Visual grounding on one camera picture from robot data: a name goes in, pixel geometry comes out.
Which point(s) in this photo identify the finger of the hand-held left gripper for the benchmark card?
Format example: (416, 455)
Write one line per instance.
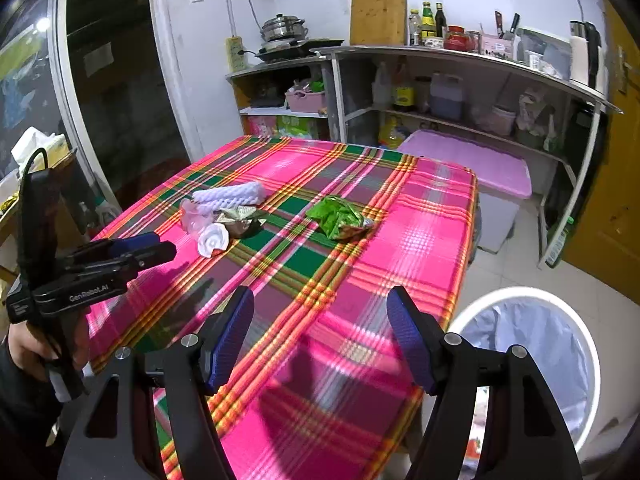
(135, 243)
(156, 252)

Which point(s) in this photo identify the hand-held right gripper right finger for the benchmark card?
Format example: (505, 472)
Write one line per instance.
(410, 340)

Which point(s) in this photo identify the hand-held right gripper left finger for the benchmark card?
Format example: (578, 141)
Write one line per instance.
(230, 340)

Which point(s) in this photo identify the gold brown wrapper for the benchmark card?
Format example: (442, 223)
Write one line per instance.
(240, 220)

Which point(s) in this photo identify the white foam fruit net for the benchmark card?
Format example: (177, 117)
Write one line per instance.
(230, 195)

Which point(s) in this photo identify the white round trash bin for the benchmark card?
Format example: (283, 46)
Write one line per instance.
(520, 291)

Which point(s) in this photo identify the green snack packet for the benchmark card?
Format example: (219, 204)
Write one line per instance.
(335, 215)

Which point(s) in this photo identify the person's left forearm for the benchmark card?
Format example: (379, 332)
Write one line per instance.
(25, 410)

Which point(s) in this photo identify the person's left hand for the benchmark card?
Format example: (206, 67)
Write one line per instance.
(20, 347)

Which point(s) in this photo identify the pink plaid tablecloth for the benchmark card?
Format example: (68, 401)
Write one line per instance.
(350, 285)

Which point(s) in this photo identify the clear plastic bin liner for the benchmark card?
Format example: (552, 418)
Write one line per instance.
(540, 340)

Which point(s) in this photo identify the yellow tissue box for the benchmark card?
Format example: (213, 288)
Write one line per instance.
(40, 147)

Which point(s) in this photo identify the pink package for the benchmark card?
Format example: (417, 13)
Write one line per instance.
(261, 126)

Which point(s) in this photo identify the green labelled bottle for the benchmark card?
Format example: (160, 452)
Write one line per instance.
(559, 242)

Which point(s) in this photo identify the storage box with pink lid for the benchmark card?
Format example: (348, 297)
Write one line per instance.
(460, 160)

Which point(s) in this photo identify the small wooden shelf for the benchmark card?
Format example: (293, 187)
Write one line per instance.
(260, 72)

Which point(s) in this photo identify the yellow power strip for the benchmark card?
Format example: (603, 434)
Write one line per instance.
(234, 55)

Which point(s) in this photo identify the pink plastic basket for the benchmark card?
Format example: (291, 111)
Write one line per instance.
(306, 101)

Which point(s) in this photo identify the small plastic bucket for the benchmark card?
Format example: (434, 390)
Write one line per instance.
(504, 120)

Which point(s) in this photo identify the purple liquid jug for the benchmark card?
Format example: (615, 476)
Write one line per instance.
(446, 99)

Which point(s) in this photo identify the dark bottle with yellow label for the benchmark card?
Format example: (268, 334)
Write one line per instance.
(403, 92)

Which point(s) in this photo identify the yellow wooden door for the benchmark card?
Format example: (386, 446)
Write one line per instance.
(615, 200)

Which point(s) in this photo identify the black induction cooker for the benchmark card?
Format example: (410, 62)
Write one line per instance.
(300, 47)

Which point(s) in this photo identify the white plastic jug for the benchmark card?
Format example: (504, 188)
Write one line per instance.
(381, 87)

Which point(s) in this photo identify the crumpled plastic bags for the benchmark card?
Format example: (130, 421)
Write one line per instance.
(535, 117)

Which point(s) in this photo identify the steel cooking pot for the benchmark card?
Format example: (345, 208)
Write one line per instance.
(282, 29)

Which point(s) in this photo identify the dark thermos flask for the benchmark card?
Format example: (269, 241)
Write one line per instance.
(584, 132)

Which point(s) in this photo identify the metal topped shelf unit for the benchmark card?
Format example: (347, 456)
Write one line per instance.
(450, 57)

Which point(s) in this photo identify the small glass jar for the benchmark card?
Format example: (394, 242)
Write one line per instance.
(474, 41)

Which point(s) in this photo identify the pink knife holder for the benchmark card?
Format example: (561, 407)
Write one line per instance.
(497, 47)

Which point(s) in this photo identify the red lidded jar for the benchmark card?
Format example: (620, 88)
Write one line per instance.
(455, 37)

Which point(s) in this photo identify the clear glass bottle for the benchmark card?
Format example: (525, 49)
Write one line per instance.
(415, 27)

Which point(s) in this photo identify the clear plastic container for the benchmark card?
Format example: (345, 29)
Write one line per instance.
(545, 52)

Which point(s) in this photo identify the green bottle with yellow label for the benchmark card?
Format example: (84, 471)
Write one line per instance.
(427, 22)

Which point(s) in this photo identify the dark sauce bottle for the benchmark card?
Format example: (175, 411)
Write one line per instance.
(440, 20)

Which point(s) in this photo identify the wooden cutting board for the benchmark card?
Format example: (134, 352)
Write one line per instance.
(377, 12)

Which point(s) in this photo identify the white electric kettle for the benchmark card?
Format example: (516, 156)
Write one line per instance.
(580, 60)

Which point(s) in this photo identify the kitchen knife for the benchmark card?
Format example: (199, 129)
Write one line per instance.
(512, 27)
(499, 24)

